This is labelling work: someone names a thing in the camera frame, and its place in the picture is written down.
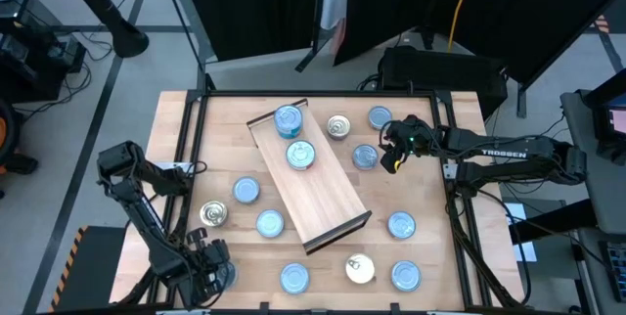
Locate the black keyboard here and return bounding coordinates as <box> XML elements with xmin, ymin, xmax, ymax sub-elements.
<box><xmin>600</xmin><ymin>240</ymin><xmax>626</xmax><ymax>304</ymax></box>

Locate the black monitor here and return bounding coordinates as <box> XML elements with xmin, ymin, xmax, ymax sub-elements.
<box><xmin>584</xmin><ymin>67</ymin><xmax>626</xmax><ymax>164</ymax></box>

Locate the red-label silver seafood can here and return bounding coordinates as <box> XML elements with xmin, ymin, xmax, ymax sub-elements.
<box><xmin>352</xmin><ymin>143</ymin><xmax>380</xmax><ymax>171</ymax></box>

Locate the black equipment rack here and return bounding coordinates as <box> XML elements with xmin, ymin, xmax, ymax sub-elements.
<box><xmin>0</xmin><ymin>0</ymin><xmax>88</xmax><ymax>104</ymax></box>

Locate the grey desk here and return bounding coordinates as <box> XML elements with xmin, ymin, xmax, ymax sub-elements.
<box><xmin>559</xmin><ymin>88</ymin><xmax>626</xmax><ymax>315</ymax></box>

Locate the hazard-striped black mat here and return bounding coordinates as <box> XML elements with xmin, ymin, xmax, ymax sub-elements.
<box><xmin>47</xmin><ymin>225</ymin><xmax>127</xmax><ymax>314</ymax></box>

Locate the can with white lid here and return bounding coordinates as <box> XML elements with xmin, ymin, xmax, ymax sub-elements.
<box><xmin>344</xmin><ymin>253</ymin><xmax>377</xmax><ymax>286</ymax></box>

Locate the grey metal post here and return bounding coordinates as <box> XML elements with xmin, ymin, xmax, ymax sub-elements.
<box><xmin>156</xmin><ymin>0</ymin><xmax>217</xmax><ymax>92</ymax></box>

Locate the green-label silver tuna can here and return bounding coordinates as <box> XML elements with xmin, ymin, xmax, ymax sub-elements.
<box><xmin>279</xmin><ymin>262</ymin><xmax>311</xmax><ymax>295</ymax></box>
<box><xmin>367</xmin><ymin>105</ymin><xmax>394</xmax><ymax>132</ymax></box>

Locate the silver-lid seafood can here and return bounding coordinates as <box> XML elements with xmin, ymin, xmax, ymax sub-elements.
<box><xmin>255</xmin><ymin>208</ymin><xmax>286</xmax><ymax>239</ymax></box>
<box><xmin>285</xmin><ymin>139</ymin><xmax>318</xmax><ymax>172</ymax></box>
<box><xmin>390</xmin><ymin>260</ymin><xmax>423</xmax><ymax>293</ymax></box>
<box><xmin>214</xmin><ymin>261</ymin><xmax>240</xmax><ymax>291</ymax></box>
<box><xmin>232</xmin><ymin>175</ymin><xmax>261</xmax><ymax>204</ymax></box>
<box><xmin>386</xmin><ymin>210</ymin><xmax>418</xmax><ymax>242</ymax></box>
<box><xmin>273</xmin><ymin>104</ymin><xmax>305</xmax><ymax>141</ymax></box>

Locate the black equipment case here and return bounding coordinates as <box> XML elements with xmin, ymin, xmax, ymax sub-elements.
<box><xmin>379</xmin><ymin>45</ymin><xmax>510</xmax><ymax>120</ymax></box>

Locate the black floor beam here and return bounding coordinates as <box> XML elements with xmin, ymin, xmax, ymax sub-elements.
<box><xmin>508</xmin><ymin>198</ymin><xmax>598</xmax><ymax>246</ymax></box>

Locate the orange and black machine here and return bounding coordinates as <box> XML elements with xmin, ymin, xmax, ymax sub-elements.
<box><xmin>0</xmin><ymin>99</ymin><xmax>40</xmax><ymax>177</ymax></box>

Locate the blue and red tin can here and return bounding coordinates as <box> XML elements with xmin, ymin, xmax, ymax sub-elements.
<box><xmin>199</xmin><ymin>200</ymin><xmax>229</xmax><ymax>228</ymax></box>

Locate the black pole stand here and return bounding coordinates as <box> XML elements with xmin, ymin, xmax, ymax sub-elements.
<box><xmin>52</xmin><ymin>0</ymin><xmax>151</xmax><ymax>60</ymax></box>

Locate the wooden shelf with black frame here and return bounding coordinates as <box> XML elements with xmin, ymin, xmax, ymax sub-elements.
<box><xmin>246</xmin><ymin>98</ymin><xmax>375</xmax><ymax>256</ymax></box>

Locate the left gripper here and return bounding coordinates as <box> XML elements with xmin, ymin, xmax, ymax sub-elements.
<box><xmin>183</xmin><ymin>226</ymin><xmax>232</xmax><ymax>306</ymax></box>

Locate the yellow cable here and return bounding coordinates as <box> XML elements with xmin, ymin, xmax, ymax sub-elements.
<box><xmin>446</xmin><ymin>0</ymin><xmax>479</xmax><ymax>53</ymax></box>

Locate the black floor cable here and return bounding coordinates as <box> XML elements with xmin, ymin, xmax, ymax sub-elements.
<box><xmin>14</xmin><ymin>35</ymin><xmax>116</xmax><ymax>120</ymax></box>

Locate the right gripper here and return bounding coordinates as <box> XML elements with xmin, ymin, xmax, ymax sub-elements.
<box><xmin>379</xmin><ymin>113</ymin><xmax>436</xmax><ymax>175</ymax></box>

